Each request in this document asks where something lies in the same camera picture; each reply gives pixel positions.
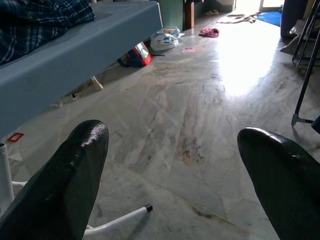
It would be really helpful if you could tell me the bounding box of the black metal drying rack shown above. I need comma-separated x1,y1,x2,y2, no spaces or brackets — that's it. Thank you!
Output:
291,0,320,128

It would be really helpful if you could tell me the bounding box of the small red square frame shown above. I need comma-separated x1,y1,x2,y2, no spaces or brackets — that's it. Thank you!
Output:
6,132,25,143

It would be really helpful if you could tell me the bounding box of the crumpled pink cloth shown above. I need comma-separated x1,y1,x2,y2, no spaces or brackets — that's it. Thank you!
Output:
199,27,220,38

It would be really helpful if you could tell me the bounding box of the brown wooden post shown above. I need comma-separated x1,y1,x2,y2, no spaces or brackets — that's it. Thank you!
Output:
184,0,196,30

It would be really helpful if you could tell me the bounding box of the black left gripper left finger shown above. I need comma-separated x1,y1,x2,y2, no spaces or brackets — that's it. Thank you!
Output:
0,119,110,240

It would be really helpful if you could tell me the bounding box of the blue plaid shirt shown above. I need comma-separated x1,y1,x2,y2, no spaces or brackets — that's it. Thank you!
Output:
0,0,96,66

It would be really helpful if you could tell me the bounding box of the blue floor mat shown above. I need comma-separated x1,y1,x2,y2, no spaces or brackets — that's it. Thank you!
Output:
256,11,283,28

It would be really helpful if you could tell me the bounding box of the white printed plastic bag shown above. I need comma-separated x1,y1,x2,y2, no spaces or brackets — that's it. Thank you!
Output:
149,26,181,52

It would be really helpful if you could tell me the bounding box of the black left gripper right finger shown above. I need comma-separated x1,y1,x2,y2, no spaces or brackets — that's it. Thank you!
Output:
236,127,320,240

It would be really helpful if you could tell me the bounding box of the white metal table leg frame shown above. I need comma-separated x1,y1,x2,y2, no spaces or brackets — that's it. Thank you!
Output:
0,93,154,240

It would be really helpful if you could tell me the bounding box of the dark purple fabric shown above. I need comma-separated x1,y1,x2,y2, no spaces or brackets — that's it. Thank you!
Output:
279,0,311,38

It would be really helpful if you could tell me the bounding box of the red and blue backpack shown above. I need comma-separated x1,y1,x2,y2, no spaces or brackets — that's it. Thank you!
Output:
116,41,153,68

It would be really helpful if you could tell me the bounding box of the beige floor cloth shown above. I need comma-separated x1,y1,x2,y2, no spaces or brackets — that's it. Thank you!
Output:
216,12,261,25

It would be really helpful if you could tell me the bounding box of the dark green cabinet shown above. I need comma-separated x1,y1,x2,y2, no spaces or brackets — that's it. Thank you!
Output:
157,0,187,31

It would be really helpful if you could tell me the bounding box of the blue-grey plastic folding table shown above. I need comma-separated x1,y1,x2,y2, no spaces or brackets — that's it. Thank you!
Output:
0,0,164,140

